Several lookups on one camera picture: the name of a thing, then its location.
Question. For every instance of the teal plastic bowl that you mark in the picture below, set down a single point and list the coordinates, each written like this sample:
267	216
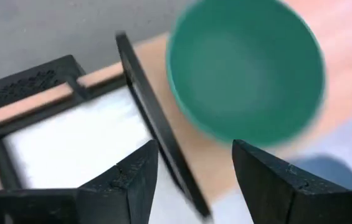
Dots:
244	77

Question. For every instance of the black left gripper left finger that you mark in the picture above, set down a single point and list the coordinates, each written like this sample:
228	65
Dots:
113	193

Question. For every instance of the blue plastic bowl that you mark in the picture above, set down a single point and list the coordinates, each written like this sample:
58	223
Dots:
328	171

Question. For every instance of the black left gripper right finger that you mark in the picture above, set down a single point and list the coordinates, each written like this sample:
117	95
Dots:
281	193

